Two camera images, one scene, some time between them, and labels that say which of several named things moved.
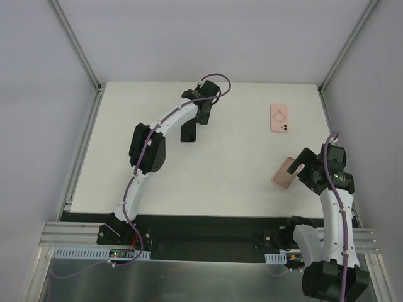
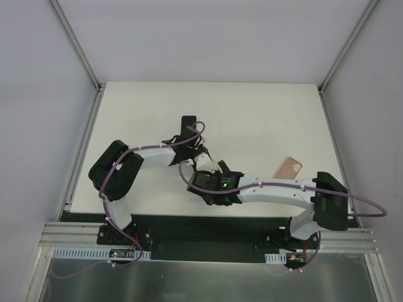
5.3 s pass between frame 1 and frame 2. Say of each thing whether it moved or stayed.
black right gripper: moved
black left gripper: moved
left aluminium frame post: stayed
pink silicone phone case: stayed
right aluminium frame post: stayed
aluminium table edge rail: stayed
